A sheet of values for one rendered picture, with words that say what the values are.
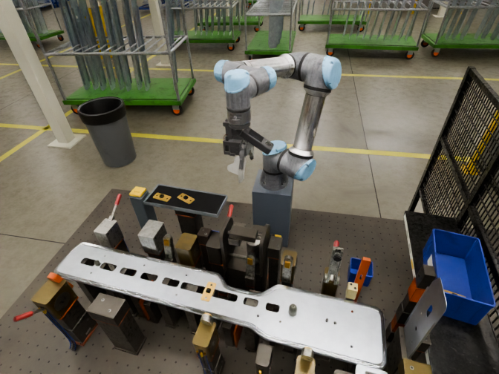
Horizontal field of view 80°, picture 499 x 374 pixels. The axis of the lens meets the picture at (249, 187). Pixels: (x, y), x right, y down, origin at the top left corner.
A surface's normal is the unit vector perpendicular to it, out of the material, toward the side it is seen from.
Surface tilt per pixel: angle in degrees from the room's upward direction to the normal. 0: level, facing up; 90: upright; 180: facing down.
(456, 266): 0
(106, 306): 0
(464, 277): 0
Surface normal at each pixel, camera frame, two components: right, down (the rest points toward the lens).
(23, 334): -0.04, -0.77
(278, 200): -0.19, 0.63
